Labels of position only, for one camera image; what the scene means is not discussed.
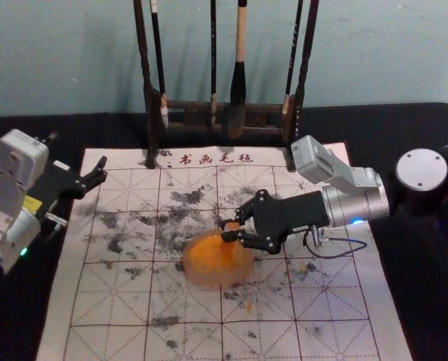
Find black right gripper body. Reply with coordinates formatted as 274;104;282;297
250;190;330;254

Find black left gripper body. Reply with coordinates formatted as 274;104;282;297
23;157;86;223

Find orange ink stick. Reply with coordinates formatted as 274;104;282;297
226;220;241;253

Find orange translucent dish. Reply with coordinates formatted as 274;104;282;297
181;228;256;290

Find dark wooden brush rack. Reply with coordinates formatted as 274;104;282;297
132;0;321;173

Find white felt mat red grid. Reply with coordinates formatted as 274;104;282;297
35;141;415;361

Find thin black brush white tip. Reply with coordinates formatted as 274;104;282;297
148;0;171;129

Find black table cloth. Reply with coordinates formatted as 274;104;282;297
0;101;448;361

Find thin black brush brown tip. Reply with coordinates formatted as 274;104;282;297
208;0;219;127

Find thin black brush red marks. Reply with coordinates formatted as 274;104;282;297
282;0;304;141

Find right gripper thin dark cable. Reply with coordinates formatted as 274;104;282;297
305;224;368;259

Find large brush beige handle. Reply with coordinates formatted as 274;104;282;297
227;0;248;138

